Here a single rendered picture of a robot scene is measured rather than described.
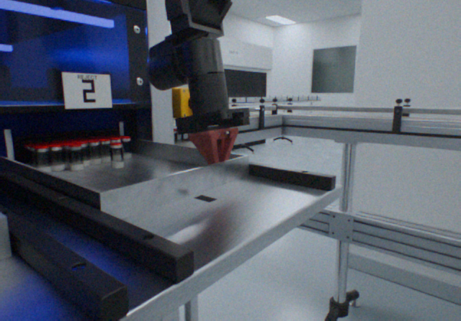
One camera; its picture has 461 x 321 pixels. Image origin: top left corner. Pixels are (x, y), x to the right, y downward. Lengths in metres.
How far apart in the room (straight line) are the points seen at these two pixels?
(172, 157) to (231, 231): 0.35
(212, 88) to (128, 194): 0.19
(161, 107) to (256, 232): 0.46
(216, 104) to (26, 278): 0.30
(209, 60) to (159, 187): 0.19
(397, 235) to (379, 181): 0.63
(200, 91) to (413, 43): 1.48
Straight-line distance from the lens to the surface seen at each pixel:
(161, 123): 0.72
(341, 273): 1.48
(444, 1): 1.85
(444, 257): 1.32
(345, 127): 1.25
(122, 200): 0.37
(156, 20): 0.73
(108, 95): 0.64
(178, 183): 0.41
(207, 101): 0.46
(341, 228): 1.37
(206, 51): 0.47
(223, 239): 0.31
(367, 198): 1.94
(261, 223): 0.34
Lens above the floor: 1.01
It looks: 11 degrees down
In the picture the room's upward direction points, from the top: straight up
